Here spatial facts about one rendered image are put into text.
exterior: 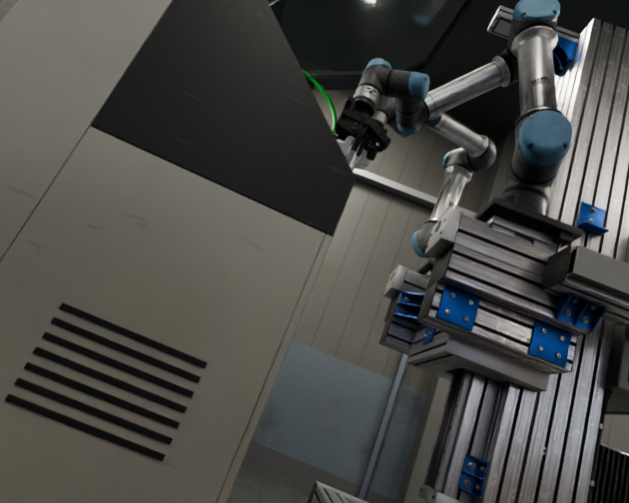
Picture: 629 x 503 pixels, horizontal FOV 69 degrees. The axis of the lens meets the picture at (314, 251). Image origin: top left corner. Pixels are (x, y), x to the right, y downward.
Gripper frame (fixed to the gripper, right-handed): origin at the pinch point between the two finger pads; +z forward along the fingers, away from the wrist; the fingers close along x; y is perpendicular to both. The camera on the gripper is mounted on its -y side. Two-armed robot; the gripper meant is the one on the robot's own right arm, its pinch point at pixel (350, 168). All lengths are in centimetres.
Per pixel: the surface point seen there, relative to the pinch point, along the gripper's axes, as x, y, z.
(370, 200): 212, 50, -104
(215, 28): -47, -49, 9
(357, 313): 209, 73, -4
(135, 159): -47, -49, 48
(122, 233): -47, -44, 64
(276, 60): -47, -33, 9
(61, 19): -47, -79, 25
